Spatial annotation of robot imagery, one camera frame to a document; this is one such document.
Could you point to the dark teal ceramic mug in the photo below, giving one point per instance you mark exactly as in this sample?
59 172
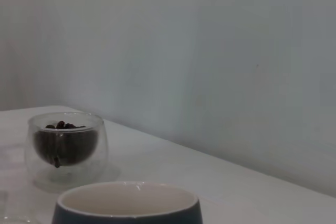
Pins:
126 203

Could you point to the shallow clear glass dish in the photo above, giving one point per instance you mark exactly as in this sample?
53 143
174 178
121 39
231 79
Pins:
13 220

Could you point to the pile of coffee beans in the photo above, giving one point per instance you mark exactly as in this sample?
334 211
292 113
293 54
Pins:
65 145

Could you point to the double-wall clear glass cup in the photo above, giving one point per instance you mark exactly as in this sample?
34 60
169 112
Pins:
30 155

